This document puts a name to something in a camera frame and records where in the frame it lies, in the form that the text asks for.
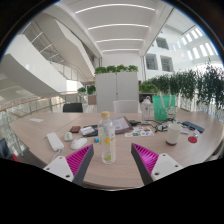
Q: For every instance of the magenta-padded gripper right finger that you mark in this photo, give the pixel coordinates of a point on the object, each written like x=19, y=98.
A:
x=165, y=165

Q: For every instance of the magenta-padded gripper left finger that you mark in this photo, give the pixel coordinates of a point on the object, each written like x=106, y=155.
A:
x=58, y=166

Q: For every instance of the clear drink bottle tan cap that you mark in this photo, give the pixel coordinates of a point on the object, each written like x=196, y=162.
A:
x=107, y=140

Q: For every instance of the clear plastic water jug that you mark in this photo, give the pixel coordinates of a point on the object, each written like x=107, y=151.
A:
x=146, y=110

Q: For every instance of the white power strip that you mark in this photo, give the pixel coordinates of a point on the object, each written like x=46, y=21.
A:
x=55, y=141

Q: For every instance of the white computer mouse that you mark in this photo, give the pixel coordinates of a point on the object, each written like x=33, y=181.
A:
x=78, y=143

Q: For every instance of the small grey computer mouse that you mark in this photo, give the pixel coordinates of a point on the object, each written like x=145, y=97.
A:
x=68, y=136

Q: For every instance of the white paper cup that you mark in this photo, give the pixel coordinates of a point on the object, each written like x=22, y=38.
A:
x=173, y=133

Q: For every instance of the flat round red coaster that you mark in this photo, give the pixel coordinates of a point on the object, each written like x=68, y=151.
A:
x=192, y=139

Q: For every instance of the colourful sticker sheet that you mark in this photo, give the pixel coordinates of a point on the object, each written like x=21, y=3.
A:
x=140, y=132

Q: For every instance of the white paper slip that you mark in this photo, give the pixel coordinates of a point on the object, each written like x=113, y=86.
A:
x=36, y=120

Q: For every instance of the brown open book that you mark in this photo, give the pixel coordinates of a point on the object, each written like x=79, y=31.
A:
x=121, y=124

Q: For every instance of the black chair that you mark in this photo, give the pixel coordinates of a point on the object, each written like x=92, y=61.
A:
x=72, y=107

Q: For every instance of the brown planter with green plants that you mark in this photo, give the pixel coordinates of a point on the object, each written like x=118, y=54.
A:
x=91, y=95

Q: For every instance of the low planter with green shrubs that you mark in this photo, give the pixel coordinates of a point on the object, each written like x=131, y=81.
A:
x=148, y=87

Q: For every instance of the row of tall green plants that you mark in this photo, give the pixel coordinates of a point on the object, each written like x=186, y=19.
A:
x=190, y=83

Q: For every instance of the white planter cabinet with plants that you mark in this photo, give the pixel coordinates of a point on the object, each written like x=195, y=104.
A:
x=115, y=86

